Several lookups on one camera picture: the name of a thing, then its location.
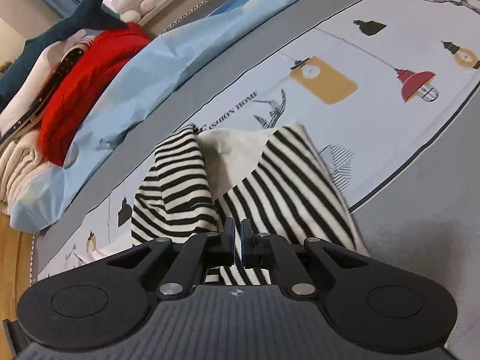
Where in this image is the dark teal shark plush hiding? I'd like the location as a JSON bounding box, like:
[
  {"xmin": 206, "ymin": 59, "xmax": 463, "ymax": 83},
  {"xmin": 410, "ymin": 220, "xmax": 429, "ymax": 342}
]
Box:
[{"xmin": 0, "ymin": 0, "xmax": 128, "ymax": 83}]

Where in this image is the wooden headboard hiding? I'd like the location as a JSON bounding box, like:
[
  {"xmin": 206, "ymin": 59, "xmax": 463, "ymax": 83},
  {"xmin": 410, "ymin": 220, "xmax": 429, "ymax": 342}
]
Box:
[{"xmin": 0, "ymin": 210, "xmax": 38, "ymax": 331}]

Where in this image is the red knitted blanket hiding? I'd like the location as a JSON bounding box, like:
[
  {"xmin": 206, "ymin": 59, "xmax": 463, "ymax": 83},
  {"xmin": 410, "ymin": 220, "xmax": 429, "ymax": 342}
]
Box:
[{"xmin": 37, "ymin": 22, "xmax": 152, "ymax": 166}]

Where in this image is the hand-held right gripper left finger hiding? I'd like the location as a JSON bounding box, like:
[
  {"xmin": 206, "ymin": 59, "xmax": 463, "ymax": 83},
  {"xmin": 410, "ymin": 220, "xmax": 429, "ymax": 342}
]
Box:
[{"xmin": 95, "ymin": 217, "xmax": 236, "ymax": 301}]

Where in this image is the dark patterned cloth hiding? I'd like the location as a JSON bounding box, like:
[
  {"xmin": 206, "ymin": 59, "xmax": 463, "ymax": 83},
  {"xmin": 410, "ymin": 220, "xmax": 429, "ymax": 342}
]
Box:
[{"xmin": 0, "ymin": 45, "xmax": 89, "ymax": 147}]

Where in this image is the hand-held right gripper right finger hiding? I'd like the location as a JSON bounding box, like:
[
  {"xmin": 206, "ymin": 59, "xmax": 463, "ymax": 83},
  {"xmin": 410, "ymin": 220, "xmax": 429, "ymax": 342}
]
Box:
[{"xmin": 241, "ymin": 218, "xmax": 373, "ymax": 301}]

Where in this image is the light blue quilt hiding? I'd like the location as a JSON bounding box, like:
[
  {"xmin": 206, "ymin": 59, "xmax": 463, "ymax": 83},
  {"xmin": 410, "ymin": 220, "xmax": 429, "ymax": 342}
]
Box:
[{"xmin": 9, "ymin": 0, "xmax": 355, "ymax": 233}]

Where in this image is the white plush toy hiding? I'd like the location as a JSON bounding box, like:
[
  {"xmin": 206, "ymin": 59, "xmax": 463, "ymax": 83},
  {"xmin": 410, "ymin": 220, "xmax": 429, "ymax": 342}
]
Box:
[{"xmin": 112, "ymin": 0, "xmax": 156, "ymax": 21}]

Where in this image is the black white striped shirt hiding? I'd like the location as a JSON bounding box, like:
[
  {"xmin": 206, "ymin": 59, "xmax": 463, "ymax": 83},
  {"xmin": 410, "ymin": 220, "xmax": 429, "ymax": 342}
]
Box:
[{"xmin": 130, "ymin": 123, "xmax": 370, "ymax": 286}]

